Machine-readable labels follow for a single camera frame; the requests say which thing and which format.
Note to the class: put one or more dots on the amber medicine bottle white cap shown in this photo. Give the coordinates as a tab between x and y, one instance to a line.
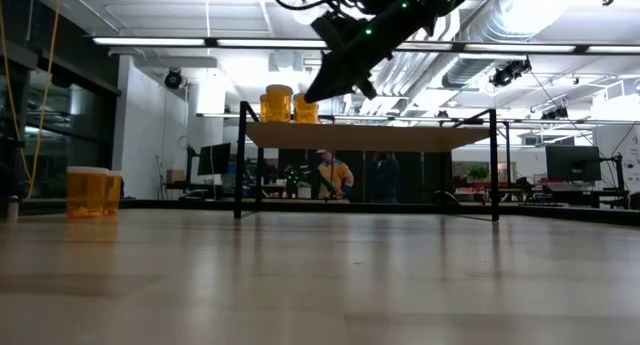
87	192
263	110
279	105
306	110

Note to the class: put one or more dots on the amber medicine bottle pink label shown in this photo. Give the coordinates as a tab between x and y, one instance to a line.
115	192

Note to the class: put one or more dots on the wooden shelf with black legs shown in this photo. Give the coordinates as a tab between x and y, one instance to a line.
360	137

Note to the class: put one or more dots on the white LED light bar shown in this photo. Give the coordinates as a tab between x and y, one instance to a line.
150	41
615	49
520	48
435	47
270	43

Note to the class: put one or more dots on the person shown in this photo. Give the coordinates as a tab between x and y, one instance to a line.
334	177
385	177

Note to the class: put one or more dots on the black track light cluster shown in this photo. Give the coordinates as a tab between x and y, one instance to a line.
510	72

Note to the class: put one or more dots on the green potted plant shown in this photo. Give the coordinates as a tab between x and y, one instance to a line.
478	173

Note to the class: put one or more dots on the black ceiling spotlight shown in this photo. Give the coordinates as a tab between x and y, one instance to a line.
173	79

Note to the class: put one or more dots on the cardboard box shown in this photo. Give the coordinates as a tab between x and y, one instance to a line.
175	176

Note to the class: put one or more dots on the large black computer monitor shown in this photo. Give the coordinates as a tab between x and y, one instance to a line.
572	163

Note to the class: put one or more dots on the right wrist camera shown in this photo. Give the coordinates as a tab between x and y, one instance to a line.
330	30

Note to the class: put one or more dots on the black metal rig frame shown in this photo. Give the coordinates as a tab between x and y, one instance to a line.
211	42

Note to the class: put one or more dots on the white cylindrical post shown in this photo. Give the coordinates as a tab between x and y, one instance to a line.
12	208

